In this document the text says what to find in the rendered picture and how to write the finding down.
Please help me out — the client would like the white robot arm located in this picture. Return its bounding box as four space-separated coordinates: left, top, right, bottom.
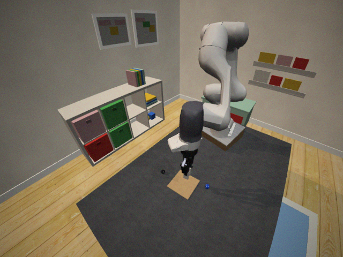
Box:
168 21 249 153

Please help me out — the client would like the tan square mat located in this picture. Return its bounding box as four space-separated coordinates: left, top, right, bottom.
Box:
167 170 200 200

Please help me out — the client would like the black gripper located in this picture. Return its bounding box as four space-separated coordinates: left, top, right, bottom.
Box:
180 149 198 180

